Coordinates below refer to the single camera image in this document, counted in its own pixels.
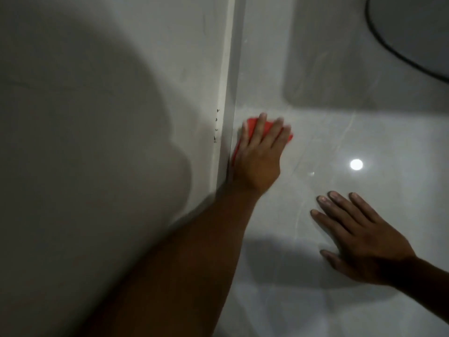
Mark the person's right forearm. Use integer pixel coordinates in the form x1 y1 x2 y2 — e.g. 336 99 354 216
395 255 449 314

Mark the person's right hand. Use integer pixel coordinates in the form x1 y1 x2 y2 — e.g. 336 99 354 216
310 191 419 287

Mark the black cable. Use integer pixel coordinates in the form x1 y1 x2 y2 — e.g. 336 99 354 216
365 0 449 82

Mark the white wall corner trim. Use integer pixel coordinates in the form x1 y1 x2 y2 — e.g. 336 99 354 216
215 0 247 195

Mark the person's left forearm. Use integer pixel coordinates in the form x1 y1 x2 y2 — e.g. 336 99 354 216
79 182 264 337

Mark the red cleaning cloth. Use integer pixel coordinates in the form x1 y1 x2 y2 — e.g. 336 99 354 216
231 117 294 166

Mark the person's left hand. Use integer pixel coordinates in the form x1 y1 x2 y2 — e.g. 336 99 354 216
229 113 293 195

